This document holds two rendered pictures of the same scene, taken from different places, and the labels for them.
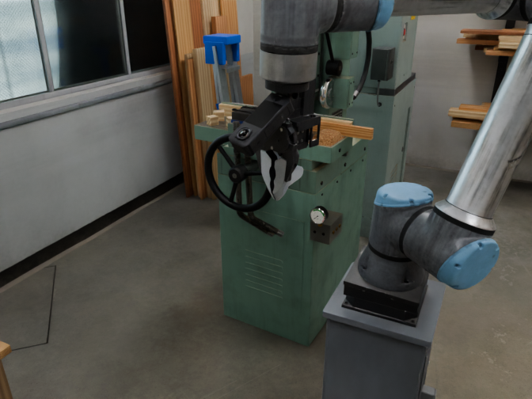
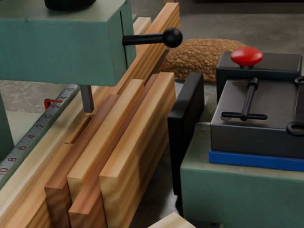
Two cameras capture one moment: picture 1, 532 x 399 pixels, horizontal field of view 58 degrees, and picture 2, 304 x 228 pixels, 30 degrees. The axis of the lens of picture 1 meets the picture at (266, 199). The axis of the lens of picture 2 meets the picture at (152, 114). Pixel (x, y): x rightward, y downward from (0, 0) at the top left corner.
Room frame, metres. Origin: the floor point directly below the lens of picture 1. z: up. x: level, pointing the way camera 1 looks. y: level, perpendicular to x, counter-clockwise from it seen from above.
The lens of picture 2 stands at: (1.89, 0.47, 1.26)
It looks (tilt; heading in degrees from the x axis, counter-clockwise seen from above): 31 degrees down; 259
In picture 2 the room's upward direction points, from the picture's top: 6 degrees counter-clockwise
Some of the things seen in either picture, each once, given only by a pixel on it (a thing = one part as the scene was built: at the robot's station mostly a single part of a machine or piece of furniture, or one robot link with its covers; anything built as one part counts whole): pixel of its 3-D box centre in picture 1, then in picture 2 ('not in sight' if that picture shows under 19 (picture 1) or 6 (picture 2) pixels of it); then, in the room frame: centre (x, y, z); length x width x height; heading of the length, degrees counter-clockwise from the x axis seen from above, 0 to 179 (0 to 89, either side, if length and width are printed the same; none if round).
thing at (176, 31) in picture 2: not in sight; (149, 36); (1.79, -0.04, 1.04); 0.06 x 0.02 x 0.02; 150
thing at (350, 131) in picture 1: (302, 123); (117, 97); (1.82, -0.14, 0.92); 0.56 x 0.02 x 0.04; 60
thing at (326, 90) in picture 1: (328, 93); not in sight; (1.91, -0.25, 1.02); 0.12 x 0.03 x 0.12; 150
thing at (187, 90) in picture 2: not in sight; (218, 135); (1.75, 0.02, 0.95); 0.09 x 0.07 x 0.09; 60
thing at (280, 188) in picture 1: (290, 176); not in sight; (0.78, -0.04, 1.11); 0.06 x 0.03 x 0.09; 134
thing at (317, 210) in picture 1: (319, 216); not in sight; (1.55, -0.19, 0.65); 0.06 x 0.04 x 0.08; 60
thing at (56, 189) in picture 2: not in sight; (92, 156); (1.87, -0.02, 0.93); 0.17 x 0.02 x 0.05; 60
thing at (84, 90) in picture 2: not in sight; (86, 90); (1.86, -0.07, 0.97); 0.01 x 0.01 x 0.05; 60
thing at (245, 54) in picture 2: not in sight; (246, 56); (1.71, 0.00, 1.02); 0.03 x 0.03 x 0.01
